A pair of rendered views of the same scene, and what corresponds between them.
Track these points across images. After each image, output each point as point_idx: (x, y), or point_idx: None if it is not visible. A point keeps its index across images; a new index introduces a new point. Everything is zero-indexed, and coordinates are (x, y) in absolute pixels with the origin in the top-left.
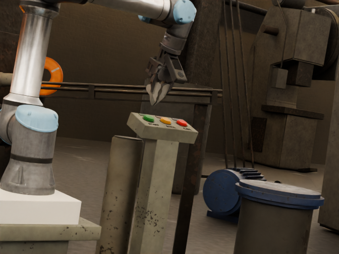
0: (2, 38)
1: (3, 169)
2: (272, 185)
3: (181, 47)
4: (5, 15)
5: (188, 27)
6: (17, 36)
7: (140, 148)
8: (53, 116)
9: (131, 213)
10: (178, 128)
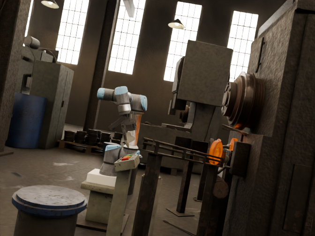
0: (256, 138)
1: (244, 224)
2: (57, 194)
3: (118, 110)
4: (268, 124)
5: (116, 99)
6: (259, 136)
7: (141, 180)
8: (107, 145)
9: (134, 222)
10: (118, 160)
